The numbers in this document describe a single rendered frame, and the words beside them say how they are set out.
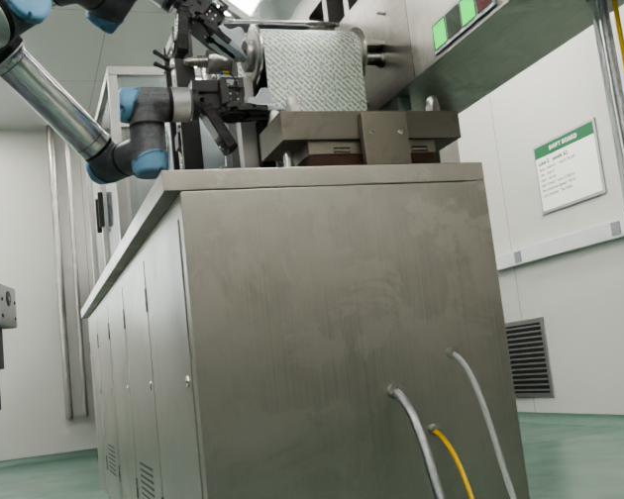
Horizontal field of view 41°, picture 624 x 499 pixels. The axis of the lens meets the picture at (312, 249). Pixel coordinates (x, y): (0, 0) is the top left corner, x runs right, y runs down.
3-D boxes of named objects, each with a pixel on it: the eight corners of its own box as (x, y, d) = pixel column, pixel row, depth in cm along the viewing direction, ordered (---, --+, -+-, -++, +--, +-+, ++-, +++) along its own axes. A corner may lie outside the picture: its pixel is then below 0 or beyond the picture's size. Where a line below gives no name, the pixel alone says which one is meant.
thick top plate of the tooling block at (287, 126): (261, 161, 179) (259, 134, 180) (428, 157, 192) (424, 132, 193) (282, 140, 164) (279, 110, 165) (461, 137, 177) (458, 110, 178)
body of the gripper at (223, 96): (246, 76, 181) (191, 75, 177) (250, 114, 180) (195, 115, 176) (238, 88, 189) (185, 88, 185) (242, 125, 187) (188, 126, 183)
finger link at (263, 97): (286, 85, 185) (246, 85, 182) (289, 111, 184) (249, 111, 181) (282, 90, 188) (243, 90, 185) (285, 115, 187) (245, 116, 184)
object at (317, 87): (273, 144, 185) (264, 64, 188) (370, 142, 193) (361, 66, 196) (274, 143, 185) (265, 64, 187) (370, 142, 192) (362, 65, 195)
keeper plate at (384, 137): (364, 167, 169) (357, 115, 170) (407, 165, 172) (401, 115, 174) (367, 163, 166) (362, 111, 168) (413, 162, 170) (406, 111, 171)
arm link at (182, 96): (174, 116, 175) (168, 128, 182) (196, 115, 176) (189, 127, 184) (171, 81, 176) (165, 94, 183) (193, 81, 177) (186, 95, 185)
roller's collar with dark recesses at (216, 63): (205, 77, 219) (203, 54, 220) (228, 78, 221) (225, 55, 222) (210, 68, 213) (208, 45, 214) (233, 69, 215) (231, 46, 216)
